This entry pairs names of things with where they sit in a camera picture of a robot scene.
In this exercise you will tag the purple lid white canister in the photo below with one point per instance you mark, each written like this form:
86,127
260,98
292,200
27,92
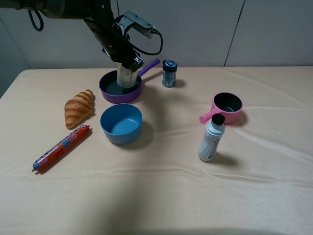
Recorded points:
125,77

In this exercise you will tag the blue lid dark jar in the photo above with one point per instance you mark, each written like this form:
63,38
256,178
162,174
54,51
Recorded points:
169,73

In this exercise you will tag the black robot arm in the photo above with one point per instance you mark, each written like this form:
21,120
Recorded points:
53,9

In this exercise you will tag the golden croissant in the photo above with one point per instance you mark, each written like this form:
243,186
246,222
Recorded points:
78,108

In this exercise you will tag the orange wrapped sausage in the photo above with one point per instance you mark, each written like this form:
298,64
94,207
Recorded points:
60,148

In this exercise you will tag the blue plastic bowl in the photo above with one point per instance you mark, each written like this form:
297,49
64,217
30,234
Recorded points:
122,123

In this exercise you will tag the pink saucepan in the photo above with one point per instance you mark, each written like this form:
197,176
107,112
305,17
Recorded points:
226,104

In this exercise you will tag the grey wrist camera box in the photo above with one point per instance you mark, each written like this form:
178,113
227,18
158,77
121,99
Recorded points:
130,20

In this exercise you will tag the white bottle black cap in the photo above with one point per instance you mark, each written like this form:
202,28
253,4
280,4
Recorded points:
214,131

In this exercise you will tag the purple frying pan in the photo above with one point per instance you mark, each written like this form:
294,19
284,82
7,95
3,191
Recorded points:
115,94

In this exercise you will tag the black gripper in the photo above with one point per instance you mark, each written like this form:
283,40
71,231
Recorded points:
101,22

